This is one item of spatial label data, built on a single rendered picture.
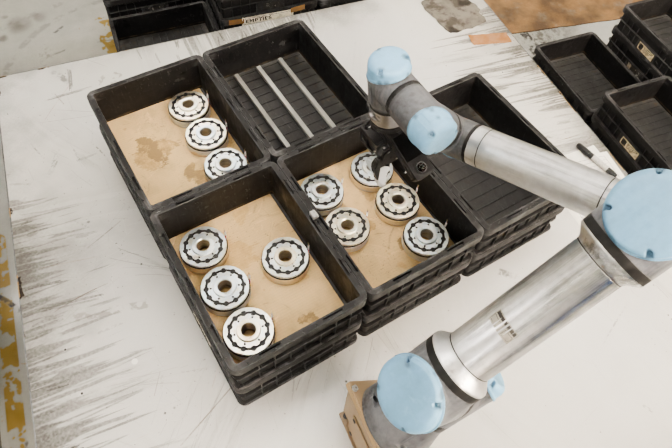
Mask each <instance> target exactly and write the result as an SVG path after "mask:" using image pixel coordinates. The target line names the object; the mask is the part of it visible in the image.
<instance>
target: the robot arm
mask: <svg viewBox="0 0 672 448"><path fill-rule="evenodd" d="M411 71H412V65H411V59H410V56H409V54H408V53H407V52H406V51H405V50H403V49H402V48H400V47H396V46H384V47H381V48H378V49H377V50H375V51H374V52H373V53H372V54H371V55H370V57H369V59H368V63H367V72H366V78H367V82H368V103H366V108H367V109H368V111H369V114H368V116H369V117H370V120H368V121H367V122H366V123H365V124H363V125H361V126H360V135H361V142H362V143H363V144H364V145H365V147H366V148H367V149H368V150H369V151H370V153H371V154H373V153H375V154H376V156H374V159H373V160H372V159H370V158H367V159H366V163H367V166H368V167H369V169H370V171H371V172H372V174H373V175H374V176H373V177H374V180H375V182H376V184H377V185H378V186H379V187H383V186H385V185H386V179H387V173H388V172H389V170H390V166H389V165H388V164H390V163H392V162H393V161H395V160H397V159H398V160H399V161H400V165H401V168H400V169H401V173H402V174H405V173H407V174H408V176H409V178H410V179H411V181H413V182H417V181H420V180H422V179H423V178H425V177H427V176H428V175H430V174H431V173H432V172H433V170H434V167H433V166H432V164H431V162H430V161H429V159H428V157H427V156H426V154H427V155H431V154H433V153H434V154H436V153H438V152H441V153H443V154H444V155H446V156H447V157H450V158H453V159H457V160H459V161H461V162H464V163H466V164H469V165H471V166H473V167H476V168H478V169H480V170H482V171H485V172H487V173H489V174H491V175H494V176H496V177H498V178H500V179H503V180H505V181H507V182H509V183H511V184H514V185H516V186H518V187H520V188H523V189H525V190H527V191H529V192H532V193H534V194H536V195H538V196H540V197H543V198H545V199H547V200H549V201H552V202H554V203H556V204H558V205H561V206H563V207H565V208H567V209H570V210H572V211H574V212H576V213H578V214H581V215H583V216H585V218H583V219H582V220H581V227H580V234H579V236H578V237H577V238H576V239H574V240H573V241H572V242H570V243H569V244H568V245H567V246H565V247H564V248H563V249H561V250H560V251H559V252H557V253H556V254H555V255H553V256H552V257H551V258H549V259H548V260H547V261H545V262H544V263H543V264H542V265H540V266H539V267H538V268H536V269H535V270H534V271H532V272H531V273H530V274H528V275H527V276H526V277H524V278H523V279H522V280H520V281H519V282H518V283H516V284H515V285H514V286H513V287H511V288H510V289H509V290H507V291H506V292H505V293H503V294H502V295H501V296H499V297H498V298H497V299H495V300H494V301H493V302H491V303H490V304H489V305H488V306H486V307H485V308H484V309H482V310H481V311H480V312H478V313H477V314H476V315H474V316H473V317H472V318H470V319H469V320H468V321H466V322H465V323H464V324H463V325H461V326H460V327H459V328H457V329H456V330H455V331H453V332H447V331H441V330H439V331H437V332H435V333H434V334H432V335H431V336H430V337H428V338H427V339H426V340H425V341H423V342H422V343H421V344H419V345H418V346H417V347H415V348H414V349H413V350H411V351H410V352H408V353H399V354H397V355H395V356H394V357H392V358H391V359H389V360H388V361H387V362H386V363H385V364H384V365H383V367H382V369H381V371H380V373H379V376H378V380H377V382H376V383H374V384H373V385H371V386H370V387H368V388H367V389H366V390H365V392H364V393H363V397H362V410H363V415H364V418H365V421H366V424H367V426H368V429H369V431H370V433H371V435H372V436H373V438H374V440H375V441H376V443H377V444H378V445H379V447H380V448H429V447H430V446H431V445H432V443H433V442H434V441H435V439H436V438H437V437H438V435H439V434H440V433H442V432H443V431H445V430H446V429H448V428H450V427H451V426H453V425H454V424H456V423H458V422H459V421H461V420H463V419H464V418H466V417H467V416H469V415H471V414H472V413H474V412H475V411H477V410H479V409H480V408H482V407H484V406H485V405H487V404H488V403H490V402H492V401H493V402H494V401H495V400H496V398H498V397H499V396H501V395H502V394H503V393H504V390H505V384H504V380H503V377H502V375H501V373H500V372H501V371H503V370H504V369H505V368H507V367H508V366H510V365H511V364H513V363H514V362H515V361H517V360H518V359H520V358H521V357H522V356H524V355H525V354H527V353H528V352H530V351H531V350H532V349H534V348H535V347H537V346H538V345H540V344H541V343H542V342H544V341H545V340H547V339H548V338H550V337H551V336H552V335H554V334H555V333H557V332H558V331H560V330H561V329H562V328H564V327H565V326H567V325H568V324H569V323H571V322H572V321H574V320H575V319H577V318H578V317H579V316H581V315H582V314H584V313H585V312H587V311H588V310H589V309H591V308H592V307H594V306H595V305H597V304H598V303H599V302H601V301H602V300H604V299H605V298H607V297H608V296H609V295H611V294H612V293H614V292H615V291H617V290H618V289H619V288H621V287H622V286H631V287H639V288H642V287H644V286H645V285H647V284H648V283H650V282H651V281H653V280H654V279H655V278H657V277H658V276H660V275H661V274H663V273H664V272H666V271H667V270H668V269H670V268H671V267H672V170H668V169H662V168H650V169H644V170H640V171H636V172H634V173H631V174H629V175H627V176H626V177H624V178H622V179H619V178H616V177H614V176H611V175H609V174H606V173H604V172H601V171H599V170H596V169H593V168H591V167H588V166H586V165H583V164H581V163H578V162H576V161H573V160H570V159H568V158H565V157H563V156H560V155H558V154H555V153H553V152H550V151H547V150H545V149H542V148H540V147H537V146H535V145H532V144H530V143H527V142H524V141H522V140H519V139H517V138H514V137H512V136H509V135H507V134H504V133H502V132H499V131H496V130H494V129H491V128H489V127H486V126H484V125H481V124H479V123H477V122H474V121H472V120H469V119H466V118H464V117H462V116H460V115H458V114H457V113H455V112H454V111H452V110H450V109H449V108H447V107H446V106H444V105H442V104H441V103H439V102H438V101H437V100H436V99H435V98H434V97H433V96H432V95H431V94H430V93H429V92H428V91H427V90H426V89H425V88H424V87H423V85H422V84H421V83H420V82H419V81H418V80H417V79H416V77H415V76H414V75H413V74H412V73H411ZM369 123H370V124H369ZM367 124H368V125H367ZM364 127H365V129H364ZM363 134H364V136H365V137H366V142H365V140H364V139H363Z"/></svg>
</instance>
